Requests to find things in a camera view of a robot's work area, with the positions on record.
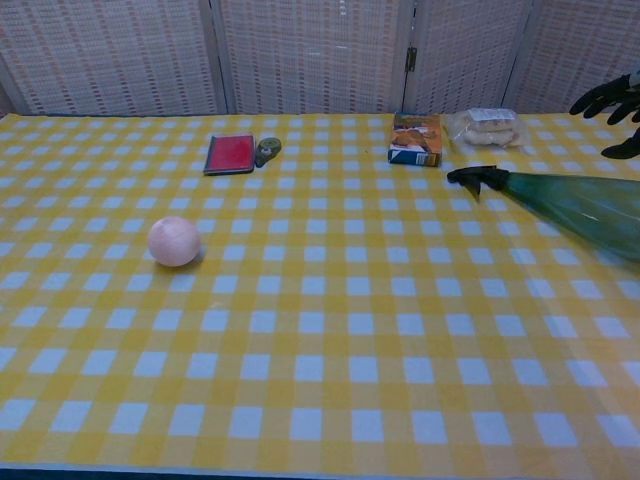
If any black and silver right hand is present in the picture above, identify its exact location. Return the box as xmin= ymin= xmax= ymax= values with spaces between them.
xmin=568 ymin=72 xmax=640 ymax=160

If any green spray bottle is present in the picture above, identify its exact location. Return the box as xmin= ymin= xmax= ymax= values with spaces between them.
xmin=446 ymin=165 xmax=640 ymax=274

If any woven folding screen panel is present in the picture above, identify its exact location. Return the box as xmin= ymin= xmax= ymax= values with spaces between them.
xmin=402 ymin=0 xmax=534 ymax=115
xmin=502 ymin=0 xmax=640 ymax=115
xmin=0 ymin=0 xmax=229 ymax=117
xmin=209 ymin=0 xmax=419 ymax=116

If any clear bag of pastries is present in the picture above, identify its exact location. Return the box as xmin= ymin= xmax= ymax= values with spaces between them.
xmin=443 ymin=108 xmax=526 ymax=150

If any orange snack box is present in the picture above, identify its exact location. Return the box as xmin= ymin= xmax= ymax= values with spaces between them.
xmin=387 ymin=111 xmax=443 ymax=167

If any green correction tape dispenser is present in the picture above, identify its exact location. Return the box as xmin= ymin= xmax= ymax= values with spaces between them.
xmin=254 ymin=136 xmax=283 ymax=168

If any yellow checked tablecloth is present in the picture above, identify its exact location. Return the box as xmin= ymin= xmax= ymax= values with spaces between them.
xmin=0 ymin=113 xmax=640 ymax=474

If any red card box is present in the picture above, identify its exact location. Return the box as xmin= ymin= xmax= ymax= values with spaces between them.
xmin=203 ymin=133 xmax=256 ymax=177

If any pink peach ball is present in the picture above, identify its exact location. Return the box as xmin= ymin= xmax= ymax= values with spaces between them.
xmin=147 ymin=215 xmax=202 ymax=268

